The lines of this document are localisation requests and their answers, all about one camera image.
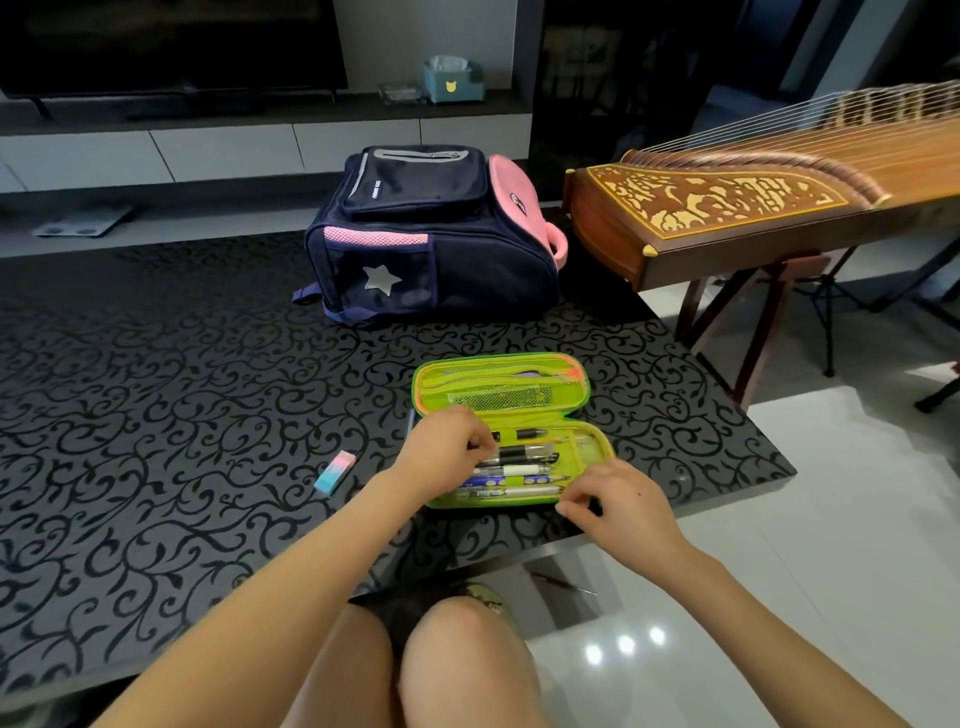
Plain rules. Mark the person's right hand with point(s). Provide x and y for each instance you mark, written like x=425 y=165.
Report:
x=634 y=517

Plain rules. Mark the person's left hand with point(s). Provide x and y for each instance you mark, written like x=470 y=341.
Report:
x=439 y=454

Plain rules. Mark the person's right thumb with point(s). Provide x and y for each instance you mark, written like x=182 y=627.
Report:
x=577 y=514

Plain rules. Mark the person's left fingers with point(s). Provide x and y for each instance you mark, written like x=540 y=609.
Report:
x=476 y=439

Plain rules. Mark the green pencil case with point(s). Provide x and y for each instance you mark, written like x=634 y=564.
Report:
x=491 y=386

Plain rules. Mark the person's left forearm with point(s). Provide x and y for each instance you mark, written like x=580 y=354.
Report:
x=285 y=592

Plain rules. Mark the person's right forearm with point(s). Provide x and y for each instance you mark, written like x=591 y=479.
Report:
x=772 y=645

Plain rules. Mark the blue pen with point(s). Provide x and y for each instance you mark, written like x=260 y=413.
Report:
x=495 y=482

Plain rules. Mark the white pen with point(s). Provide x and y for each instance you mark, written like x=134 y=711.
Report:
x=517 y=471

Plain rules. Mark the short black pen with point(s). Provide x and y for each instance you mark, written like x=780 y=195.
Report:
x=529 y=433

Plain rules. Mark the clear mechanical pencil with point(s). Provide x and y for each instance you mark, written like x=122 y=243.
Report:
x=517 y=493

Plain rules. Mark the thin dark pencil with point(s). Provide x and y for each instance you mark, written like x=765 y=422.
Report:
x=562 y=583

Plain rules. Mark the pink and blue eraser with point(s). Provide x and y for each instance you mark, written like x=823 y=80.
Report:
x=334 y=472

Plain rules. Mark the person's right leg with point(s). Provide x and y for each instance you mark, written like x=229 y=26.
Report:
x=465 y=667

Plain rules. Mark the person's leg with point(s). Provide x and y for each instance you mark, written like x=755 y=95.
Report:
x=341 y=675
x=465 y=667

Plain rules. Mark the navy and pink backpack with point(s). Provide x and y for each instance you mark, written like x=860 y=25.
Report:
x=442 y=240

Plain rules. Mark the wooden zither stand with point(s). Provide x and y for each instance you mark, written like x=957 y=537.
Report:
x=765 y=322

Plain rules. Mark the person's left leg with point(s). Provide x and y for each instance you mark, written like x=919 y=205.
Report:
x=341 y=675

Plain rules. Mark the wooden zither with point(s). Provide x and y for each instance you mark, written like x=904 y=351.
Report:
x=720 y=206

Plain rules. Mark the glass ashtray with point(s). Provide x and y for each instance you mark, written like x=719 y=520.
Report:
x=401 y=94

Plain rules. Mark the teal tissue box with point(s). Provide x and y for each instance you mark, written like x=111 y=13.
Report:
x=454 y=84

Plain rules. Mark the dark glass cabinet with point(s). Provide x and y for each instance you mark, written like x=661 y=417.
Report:
x=622 y=90

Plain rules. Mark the white television console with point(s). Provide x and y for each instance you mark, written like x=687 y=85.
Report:
x=225 y=150

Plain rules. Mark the black folding stand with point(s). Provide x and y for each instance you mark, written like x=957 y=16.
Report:
x=892 y=292

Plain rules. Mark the grey bathroom scale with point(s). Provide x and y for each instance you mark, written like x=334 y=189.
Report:
x=82 y=223

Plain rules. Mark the black television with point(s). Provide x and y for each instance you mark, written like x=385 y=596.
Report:
x=165 y=45

